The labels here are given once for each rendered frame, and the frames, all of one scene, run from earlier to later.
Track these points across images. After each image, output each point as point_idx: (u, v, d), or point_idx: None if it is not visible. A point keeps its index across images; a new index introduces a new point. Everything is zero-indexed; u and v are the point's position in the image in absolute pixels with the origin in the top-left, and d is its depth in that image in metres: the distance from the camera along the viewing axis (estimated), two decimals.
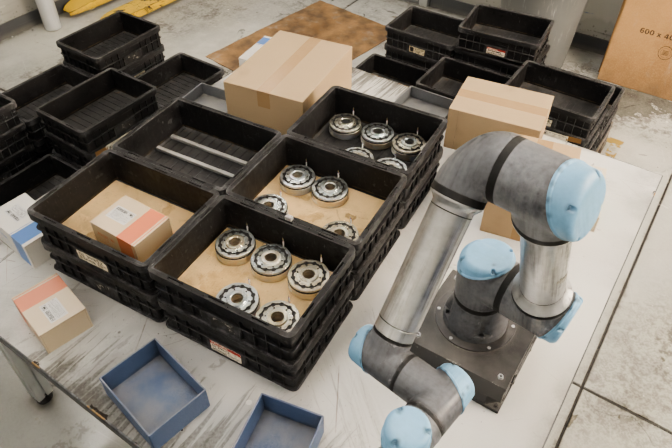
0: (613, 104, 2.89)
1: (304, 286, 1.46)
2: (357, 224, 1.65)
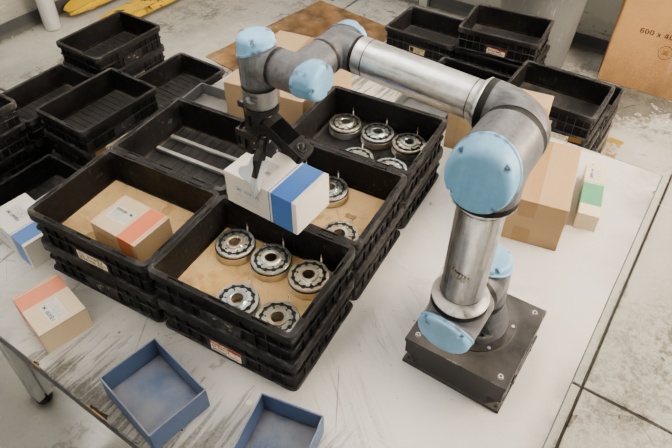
0: (613, 104, 2.89)
1: (304, 286, 1.46)
2: (357, 224, 1.65)
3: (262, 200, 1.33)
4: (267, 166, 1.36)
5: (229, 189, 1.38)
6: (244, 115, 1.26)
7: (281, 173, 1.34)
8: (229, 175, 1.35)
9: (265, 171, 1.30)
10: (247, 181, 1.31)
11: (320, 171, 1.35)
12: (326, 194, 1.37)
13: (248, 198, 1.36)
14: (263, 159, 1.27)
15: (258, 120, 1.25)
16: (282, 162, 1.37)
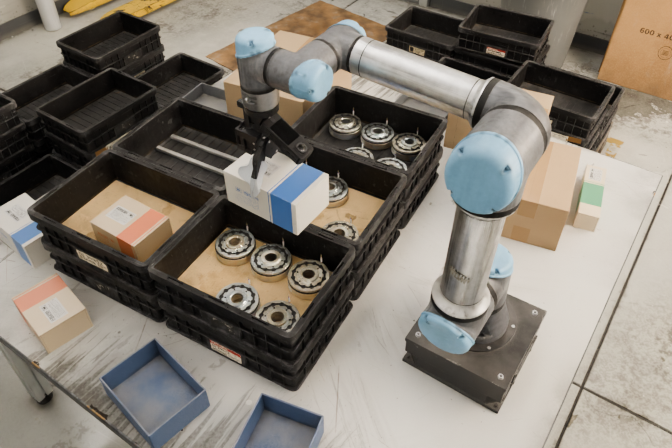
0: (613, 104, 2.89)
1: (304, 286, 1.46)
2: (357, 224, 1.65)
3: (262, 200, 1.33)
4: (267, 166, 1.36)
5: (229, 190, 1.38)
6: (244, 115, 1.26)
7: (281, 173, 1.34)
8: (229, 176, 1.35)
9: (265, 171, 1.30)
10: (247, 181, 1.30)
11: (320, 171, 1.35)
12: (326, 194, 1.37)
13: (248, 198, 1.36)
14: (263, 159, 1.27)
15: (258, 120, 1.25)
16: (282, 162, 1.37)
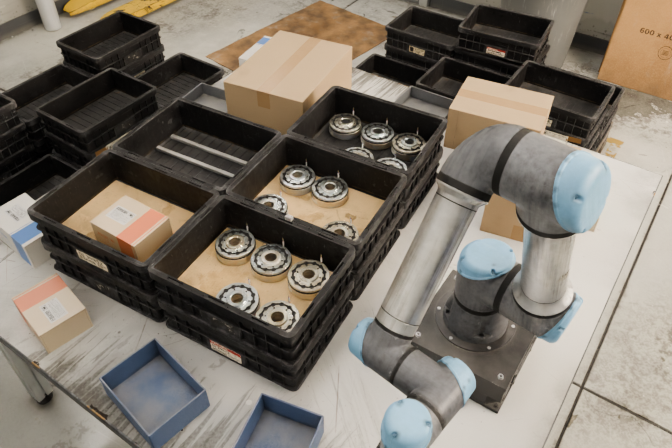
0: (613, 104, 2.89)
1: (304, 286, 1.46)
2: (357, 224, 1.65)
3: None
4: None
5: None
6: None
7: None
8: None
9: None
10: None
11: None
12: None
13: None
14: None
15: None
16: None
